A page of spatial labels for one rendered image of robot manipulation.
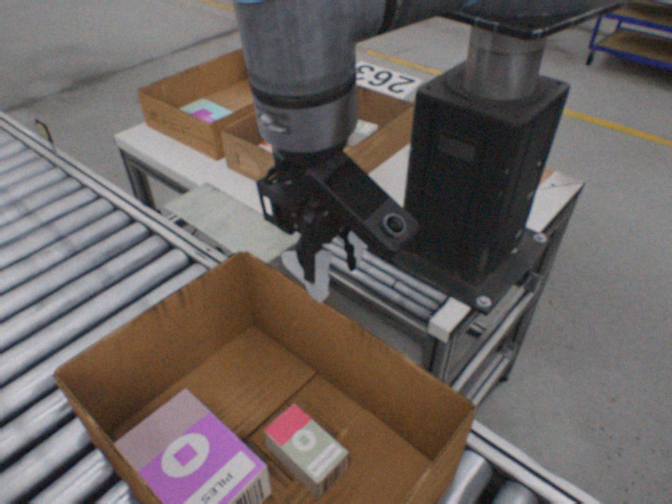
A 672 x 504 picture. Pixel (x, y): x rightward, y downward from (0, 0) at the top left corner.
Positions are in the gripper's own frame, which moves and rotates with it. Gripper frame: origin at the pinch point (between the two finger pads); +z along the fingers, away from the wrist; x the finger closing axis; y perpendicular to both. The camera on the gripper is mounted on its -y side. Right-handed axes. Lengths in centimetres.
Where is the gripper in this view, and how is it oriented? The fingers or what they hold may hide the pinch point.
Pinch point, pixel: (340, 281)
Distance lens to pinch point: 61.0
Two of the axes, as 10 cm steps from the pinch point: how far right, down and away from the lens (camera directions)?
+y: -7.6, -4.3, 4.8
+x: -6.4, 5.9, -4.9
